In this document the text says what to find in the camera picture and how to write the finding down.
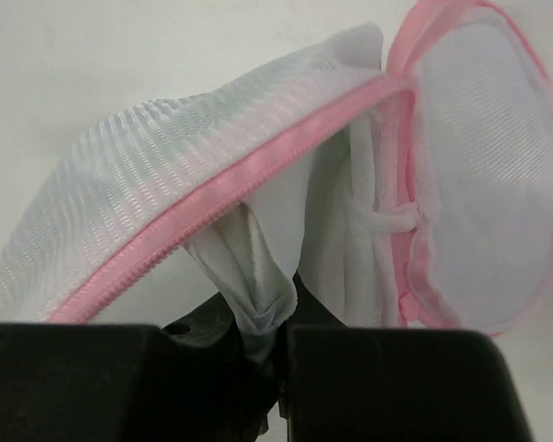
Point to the mint green bra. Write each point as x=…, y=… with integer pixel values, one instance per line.
x=312, y=219

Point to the pink mesh laundry bag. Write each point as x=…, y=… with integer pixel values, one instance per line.
x=461, y=112

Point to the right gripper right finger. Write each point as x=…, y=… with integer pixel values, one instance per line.
x=359, y=384

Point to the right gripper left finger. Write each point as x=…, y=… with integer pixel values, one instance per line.
x=188, y=381

